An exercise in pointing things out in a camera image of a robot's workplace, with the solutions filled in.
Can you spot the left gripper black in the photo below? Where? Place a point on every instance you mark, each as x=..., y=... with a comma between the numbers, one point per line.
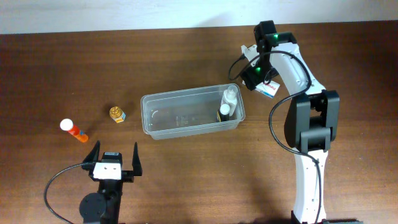
x=128, y=175

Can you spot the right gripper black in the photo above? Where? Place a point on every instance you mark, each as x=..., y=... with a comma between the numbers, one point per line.
x=249, y=80

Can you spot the white blue medicine box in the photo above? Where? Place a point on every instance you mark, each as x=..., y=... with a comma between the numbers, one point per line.
x=268, y=89

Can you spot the white spray bottle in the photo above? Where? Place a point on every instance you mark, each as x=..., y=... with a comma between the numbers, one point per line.
x=230, y=98

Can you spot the dark bottle white cap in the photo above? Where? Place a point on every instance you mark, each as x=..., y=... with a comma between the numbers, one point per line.
x=223, y=113

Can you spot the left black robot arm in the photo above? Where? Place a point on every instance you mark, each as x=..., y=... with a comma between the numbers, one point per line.
x=103, y=206

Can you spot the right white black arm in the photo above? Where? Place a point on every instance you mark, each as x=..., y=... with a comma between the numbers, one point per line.
x=312, y=118

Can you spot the clear plastic container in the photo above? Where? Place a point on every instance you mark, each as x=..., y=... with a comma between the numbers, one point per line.
x=188, y=112

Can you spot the gold lid balm jar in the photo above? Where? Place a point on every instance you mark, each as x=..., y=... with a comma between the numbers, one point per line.
x=117, y=114

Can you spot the orange bottle white cap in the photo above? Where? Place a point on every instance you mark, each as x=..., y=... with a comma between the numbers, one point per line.
x=68, y=126

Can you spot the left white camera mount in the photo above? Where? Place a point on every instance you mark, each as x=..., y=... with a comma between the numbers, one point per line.
x=107, y=171

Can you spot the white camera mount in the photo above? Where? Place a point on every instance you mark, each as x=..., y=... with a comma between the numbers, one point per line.
x=107, y=171
x=249, y=52

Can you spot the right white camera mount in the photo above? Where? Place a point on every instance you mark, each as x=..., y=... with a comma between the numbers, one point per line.
x=249, y=52

